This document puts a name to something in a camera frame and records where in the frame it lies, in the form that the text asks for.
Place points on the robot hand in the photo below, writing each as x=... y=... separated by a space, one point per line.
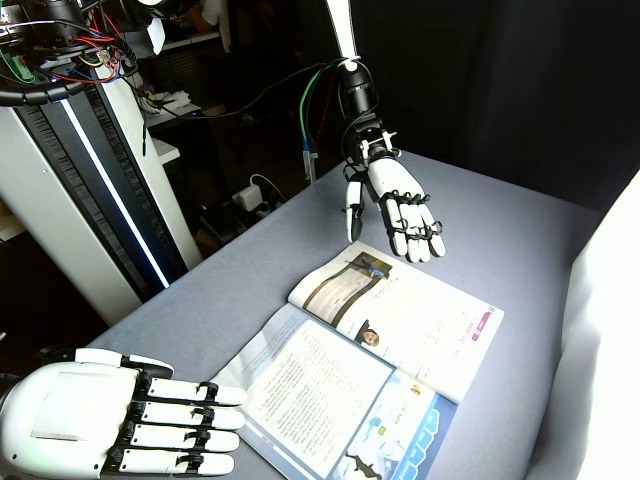
x=390 y=175
x=65 y=410

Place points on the black backdrop curtain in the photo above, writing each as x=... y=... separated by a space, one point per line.
x=525 y=75

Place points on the open illustrated book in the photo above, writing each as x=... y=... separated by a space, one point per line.
x=325 y=390

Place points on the white power adapter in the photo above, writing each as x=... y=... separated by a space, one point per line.
x=250 y=196

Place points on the grey table cloth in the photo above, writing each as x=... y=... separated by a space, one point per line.
x=225 y=310

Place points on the white side shelf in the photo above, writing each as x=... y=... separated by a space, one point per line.
x=165 y=150

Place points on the white robot body column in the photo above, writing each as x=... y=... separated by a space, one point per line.
x=30 y=200

